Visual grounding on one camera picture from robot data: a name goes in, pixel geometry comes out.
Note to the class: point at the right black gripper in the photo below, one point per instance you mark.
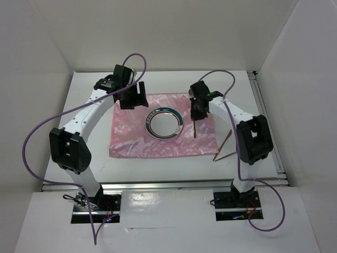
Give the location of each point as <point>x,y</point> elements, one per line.
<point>195,115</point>

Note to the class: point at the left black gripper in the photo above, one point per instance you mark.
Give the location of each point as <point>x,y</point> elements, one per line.
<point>138,99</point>

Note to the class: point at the pink satin rose cloth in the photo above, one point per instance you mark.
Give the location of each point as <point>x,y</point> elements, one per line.
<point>129,138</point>

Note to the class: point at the white plate with coloured rim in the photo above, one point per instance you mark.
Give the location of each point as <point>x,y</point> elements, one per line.
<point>164,123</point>

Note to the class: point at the wooden knife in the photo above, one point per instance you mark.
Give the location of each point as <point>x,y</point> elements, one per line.
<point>222,145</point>

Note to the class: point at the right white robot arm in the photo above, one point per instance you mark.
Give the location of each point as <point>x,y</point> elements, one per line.
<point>251,132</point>

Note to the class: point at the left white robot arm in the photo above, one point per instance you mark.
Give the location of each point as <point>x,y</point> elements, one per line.
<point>68,144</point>

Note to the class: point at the front aluminium rail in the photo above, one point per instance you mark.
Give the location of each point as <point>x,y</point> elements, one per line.
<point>165,185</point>

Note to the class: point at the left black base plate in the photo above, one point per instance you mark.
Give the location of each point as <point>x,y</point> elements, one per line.
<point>109,211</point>

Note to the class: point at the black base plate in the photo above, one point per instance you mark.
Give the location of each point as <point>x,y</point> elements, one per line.
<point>228,209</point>
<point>109,211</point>

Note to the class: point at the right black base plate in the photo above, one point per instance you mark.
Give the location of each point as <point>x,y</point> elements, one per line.
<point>228,209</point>

